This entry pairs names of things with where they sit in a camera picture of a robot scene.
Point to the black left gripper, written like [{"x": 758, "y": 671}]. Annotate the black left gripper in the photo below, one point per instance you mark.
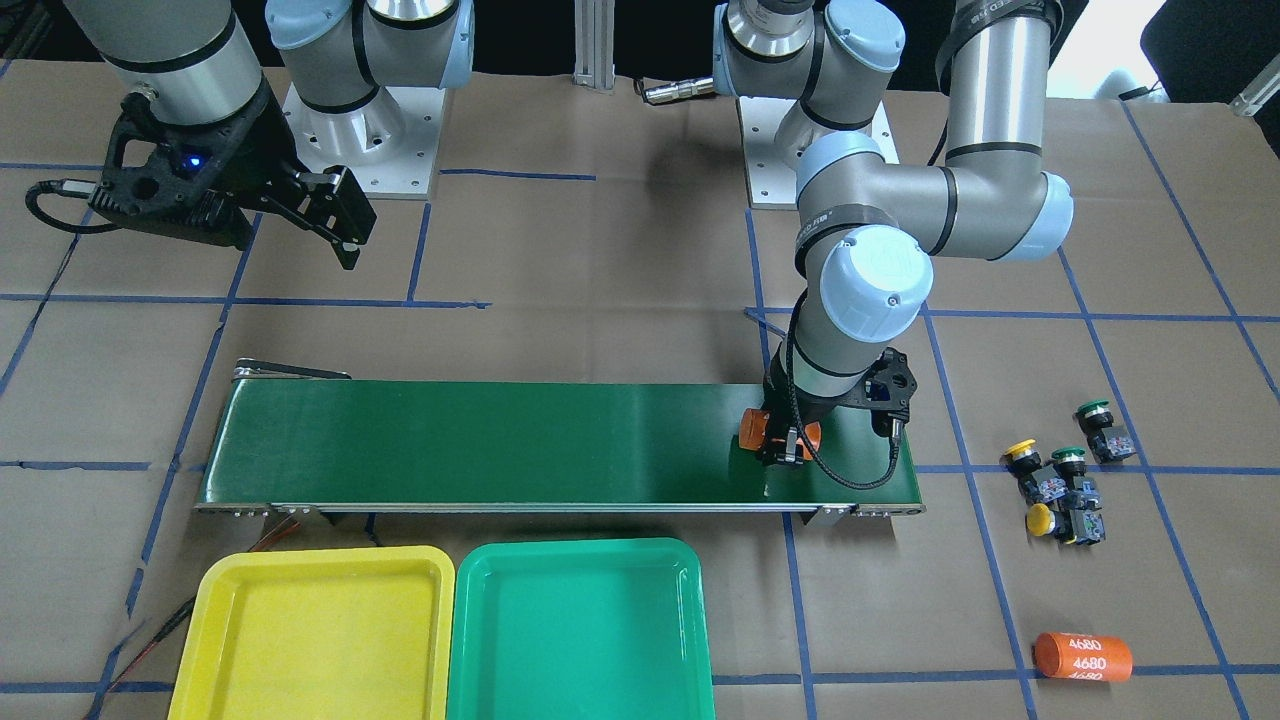
[{"x": 812, "y": 409}]

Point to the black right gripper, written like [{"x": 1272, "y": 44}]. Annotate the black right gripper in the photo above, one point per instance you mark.
[{"x": 250, "y": 158}]

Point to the orange 4680 cylinder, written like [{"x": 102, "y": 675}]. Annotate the orange 4680 cylinder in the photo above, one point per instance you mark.
[
  {"x": 1084, "y": 657},
  {"x": 754, "y": 420}
]

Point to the green push button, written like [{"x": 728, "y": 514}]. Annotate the green push button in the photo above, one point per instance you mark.
[
  {"x": 1081, "y": 492},
  {"x": 1108, "y": 441}
]

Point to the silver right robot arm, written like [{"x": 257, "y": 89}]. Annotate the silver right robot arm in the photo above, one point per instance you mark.
[{"x": 199, "y": 57}]

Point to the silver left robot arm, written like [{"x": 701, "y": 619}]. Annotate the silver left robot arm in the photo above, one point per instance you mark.
[{"x": 869, "y": 228}]

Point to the green conveyor belt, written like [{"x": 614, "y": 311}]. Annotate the green conveyor belt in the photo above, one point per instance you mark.
[{"x": 297, "y": 439}]

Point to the green plastic tray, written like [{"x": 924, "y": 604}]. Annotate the green plastic tray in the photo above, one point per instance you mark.
[{"x": 581, "y": 629}]

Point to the yellow push button upper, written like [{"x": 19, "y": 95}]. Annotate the yellow push button upper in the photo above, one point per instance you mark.
[{"x": 1038, "y": 481}]

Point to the yellow push button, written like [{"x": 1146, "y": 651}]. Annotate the yellow push button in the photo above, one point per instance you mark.
[
  {"x": 1071, "y": 526},
  {"x": 1038, "y": 481}
]

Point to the yellow push button lower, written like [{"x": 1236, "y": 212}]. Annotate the yellow push button lower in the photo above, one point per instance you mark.
[{"x": 1071, "y": 526}]

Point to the orange 4680 cylinder on table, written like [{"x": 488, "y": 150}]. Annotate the orange 4680 cylinder on table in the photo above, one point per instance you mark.
[{"x": 1084, "y": 657}]

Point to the yellow plastic tray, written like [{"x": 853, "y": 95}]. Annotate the yellow plastic tray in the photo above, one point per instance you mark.
[{"x": 320, "y": 634}]

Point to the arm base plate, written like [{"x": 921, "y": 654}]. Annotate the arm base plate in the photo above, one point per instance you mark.
[
  {"x": 391, "y": 145},
  {"x": 770, "y": 172}
]

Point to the aluminium frame post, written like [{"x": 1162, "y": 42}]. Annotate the aluminium frame post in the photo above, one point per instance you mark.
[{"x": 593, "y": 43}]

